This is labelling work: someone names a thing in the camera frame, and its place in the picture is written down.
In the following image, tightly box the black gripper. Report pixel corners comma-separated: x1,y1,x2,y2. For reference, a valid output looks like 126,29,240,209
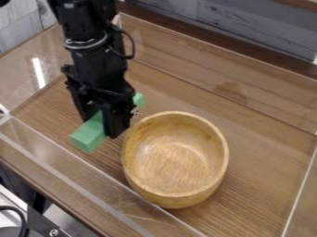
59,41,138,140

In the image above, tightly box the brown wooden bowl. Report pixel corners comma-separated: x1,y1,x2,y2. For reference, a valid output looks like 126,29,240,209
122,111,229,209

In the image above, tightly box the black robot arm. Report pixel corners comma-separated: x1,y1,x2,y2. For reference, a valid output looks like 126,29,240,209
47,0,137,138

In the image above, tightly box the green rectangular block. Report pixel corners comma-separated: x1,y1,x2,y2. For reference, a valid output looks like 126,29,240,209
70,93,145,152

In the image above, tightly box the black cable lower left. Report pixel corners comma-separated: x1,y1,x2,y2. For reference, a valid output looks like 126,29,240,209
0,205,30,237

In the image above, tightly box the clear acrylic corner bracket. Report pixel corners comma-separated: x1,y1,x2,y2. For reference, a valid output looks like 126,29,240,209
111,14,123,29

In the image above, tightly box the grey metal frame bracket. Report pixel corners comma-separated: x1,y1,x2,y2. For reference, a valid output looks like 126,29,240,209
26,206,99,237

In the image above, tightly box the clear acrylic tray wall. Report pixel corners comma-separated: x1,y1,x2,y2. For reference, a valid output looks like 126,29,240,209
0,16,317,237

